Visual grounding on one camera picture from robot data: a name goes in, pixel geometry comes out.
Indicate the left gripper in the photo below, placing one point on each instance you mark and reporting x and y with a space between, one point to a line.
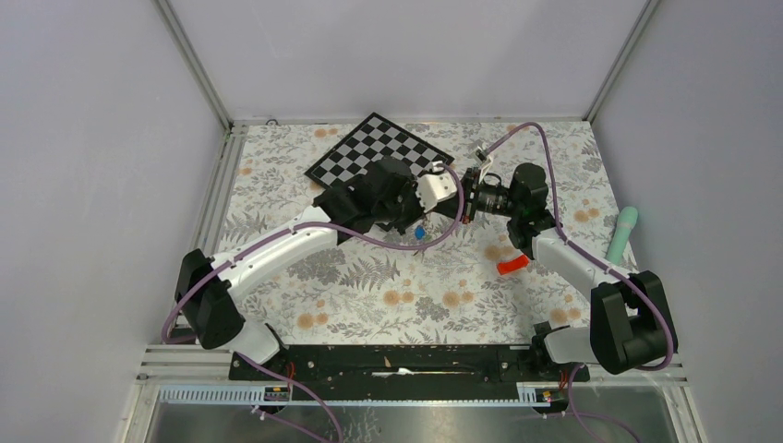
419 212

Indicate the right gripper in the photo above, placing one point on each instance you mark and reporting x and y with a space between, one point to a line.
469 185

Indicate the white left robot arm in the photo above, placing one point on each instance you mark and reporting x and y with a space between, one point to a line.
210 289

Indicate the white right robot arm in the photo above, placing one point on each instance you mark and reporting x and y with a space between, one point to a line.
630 325

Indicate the black and silver chessboard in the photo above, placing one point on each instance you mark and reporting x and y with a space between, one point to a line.
376 137

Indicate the red key tag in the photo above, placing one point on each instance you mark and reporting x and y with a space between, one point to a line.
513 265

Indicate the floral table mat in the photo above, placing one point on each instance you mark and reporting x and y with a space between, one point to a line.
360 293

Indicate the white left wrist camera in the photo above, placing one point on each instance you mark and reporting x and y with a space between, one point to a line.
434 186

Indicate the mint green handle tool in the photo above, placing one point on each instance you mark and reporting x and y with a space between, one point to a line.
626 221

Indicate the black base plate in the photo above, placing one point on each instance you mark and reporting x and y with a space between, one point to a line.
409 372

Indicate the aluminium frame rails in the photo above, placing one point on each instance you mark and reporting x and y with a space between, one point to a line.
686 420

